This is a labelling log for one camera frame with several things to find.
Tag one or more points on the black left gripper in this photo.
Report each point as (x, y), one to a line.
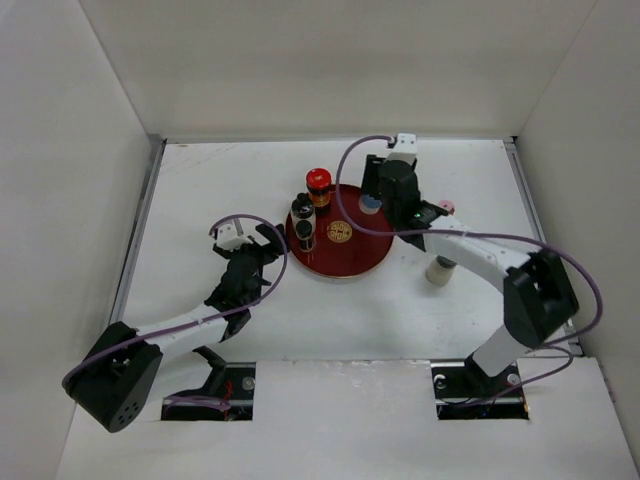
(268, 257)

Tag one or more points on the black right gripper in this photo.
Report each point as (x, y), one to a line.
(372, 172)

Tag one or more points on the red-lid chili sauce jar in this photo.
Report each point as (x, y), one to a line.
(318, 183)

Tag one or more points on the small black-lid spice jar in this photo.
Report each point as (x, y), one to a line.
(305, 234)

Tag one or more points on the black-cap white powder bottle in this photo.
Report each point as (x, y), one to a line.
(302, 208)

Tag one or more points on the pink-lid jar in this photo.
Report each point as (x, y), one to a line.
(448, 206)

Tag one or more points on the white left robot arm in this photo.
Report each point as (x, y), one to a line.
(118, 376)

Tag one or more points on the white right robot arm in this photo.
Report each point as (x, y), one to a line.
(538, 297)

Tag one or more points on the round red lacquer tray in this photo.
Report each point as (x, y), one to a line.
(339, 250)

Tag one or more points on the chrome-cap white salt shaker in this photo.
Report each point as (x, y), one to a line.
(440, 271)

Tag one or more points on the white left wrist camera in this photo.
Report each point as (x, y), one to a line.
(229, 236)

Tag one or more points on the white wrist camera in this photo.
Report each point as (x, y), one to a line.
(229, 236)
(403, 147)

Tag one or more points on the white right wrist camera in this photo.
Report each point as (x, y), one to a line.
(403, 147)

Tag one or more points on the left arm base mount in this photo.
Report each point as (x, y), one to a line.
(226, 395)

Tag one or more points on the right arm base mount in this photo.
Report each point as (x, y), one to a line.
(458, 398)

